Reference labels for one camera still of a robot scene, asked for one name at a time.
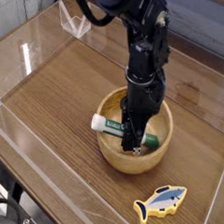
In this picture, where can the brown wooden bowl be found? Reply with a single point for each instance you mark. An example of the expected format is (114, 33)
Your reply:
(110, 146)

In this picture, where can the clear acrylic tray wall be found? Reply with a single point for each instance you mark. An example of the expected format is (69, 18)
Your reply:
(56, 188)

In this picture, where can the yellow blue fish toy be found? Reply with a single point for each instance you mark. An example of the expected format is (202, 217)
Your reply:
(165, 200)

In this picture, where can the clear acrylic corner bracket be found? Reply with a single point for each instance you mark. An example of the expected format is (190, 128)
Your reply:
(76, 26)

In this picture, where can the green Expo marker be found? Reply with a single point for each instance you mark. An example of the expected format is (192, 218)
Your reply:
(116, 129)

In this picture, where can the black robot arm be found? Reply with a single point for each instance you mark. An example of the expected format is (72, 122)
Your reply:
(147, 23)

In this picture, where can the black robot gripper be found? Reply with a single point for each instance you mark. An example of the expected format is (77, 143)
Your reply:
(142, 101)

